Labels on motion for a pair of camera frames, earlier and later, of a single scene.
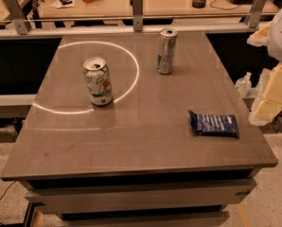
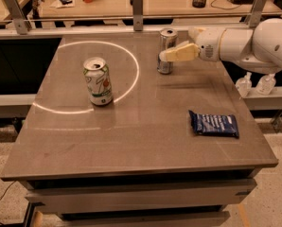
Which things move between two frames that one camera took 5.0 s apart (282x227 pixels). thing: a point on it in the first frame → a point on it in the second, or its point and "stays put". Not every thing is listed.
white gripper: [281, 35] → [207, 45]
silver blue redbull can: [167, 41] stays put
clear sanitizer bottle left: [243, 85] stays put
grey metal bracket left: [20, 22] stays put
